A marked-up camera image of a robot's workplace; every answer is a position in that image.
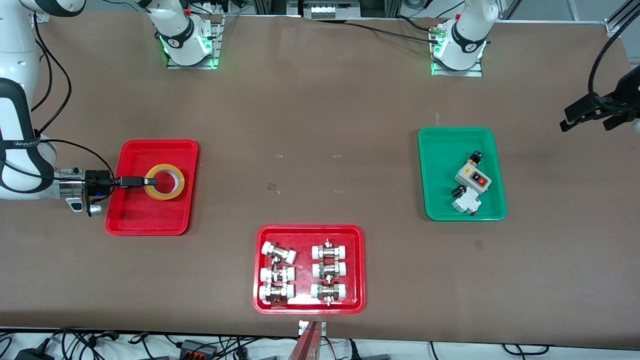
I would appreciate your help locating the red plastic tray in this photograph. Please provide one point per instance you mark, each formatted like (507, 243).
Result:
(305, 300)
(150, 215)

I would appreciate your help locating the red and silver pole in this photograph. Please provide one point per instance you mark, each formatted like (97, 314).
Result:
(306, 345)

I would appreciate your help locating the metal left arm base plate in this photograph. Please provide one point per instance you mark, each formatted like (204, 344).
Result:
(477, 72)

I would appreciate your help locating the yellow tape roll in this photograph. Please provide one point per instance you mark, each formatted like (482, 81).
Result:
(165, 196)

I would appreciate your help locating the white and metal pipe fitting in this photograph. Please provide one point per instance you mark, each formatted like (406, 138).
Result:
(328, 291)
(329, 270)
(276, 292)
(276, 274)
(279, 252)
(329, 250)

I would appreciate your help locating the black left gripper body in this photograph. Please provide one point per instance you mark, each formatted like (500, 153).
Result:
(626, 95)

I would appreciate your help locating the white circuit breaker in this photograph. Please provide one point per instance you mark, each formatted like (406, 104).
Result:
(466, 204)

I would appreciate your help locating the small white bracket plate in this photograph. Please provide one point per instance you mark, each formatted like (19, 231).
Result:
(322, 327)

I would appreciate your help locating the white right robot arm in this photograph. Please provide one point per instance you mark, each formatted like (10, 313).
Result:
(15, 165)

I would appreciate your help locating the brass connector with black cap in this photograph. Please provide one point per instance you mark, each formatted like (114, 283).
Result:
(475, 158)

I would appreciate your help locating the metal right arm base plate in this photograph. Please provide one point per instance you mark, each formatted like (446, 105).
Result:
(216, 47)

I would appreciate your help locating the black round knob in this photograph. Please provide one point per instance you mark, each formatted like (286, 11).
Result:
(458, 192)

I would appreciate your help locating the black box with orange parts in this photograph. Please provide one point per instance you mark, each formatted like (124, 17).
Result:
(197, 348)

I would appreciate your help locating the green plastic tray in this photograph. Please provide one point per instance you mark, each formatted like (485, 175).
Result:
(440, 165)

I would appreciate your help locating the brownish tape piece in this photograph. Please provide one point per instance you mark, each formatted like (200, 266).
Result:
(273, 187)

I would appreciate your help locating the grey push-button switch box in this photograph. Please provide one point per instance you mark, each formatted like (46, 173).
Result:
(472, 177)

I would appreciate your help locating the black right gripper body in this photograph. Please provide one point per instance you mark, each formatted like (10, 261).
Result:
(98, 180)

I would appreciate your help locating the black power adapter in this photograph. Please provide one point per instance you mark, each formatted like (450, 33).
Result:
(32, 354)

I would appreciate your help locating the white power strip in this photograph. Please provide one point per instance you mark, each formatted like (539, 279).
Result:
(330, 11)

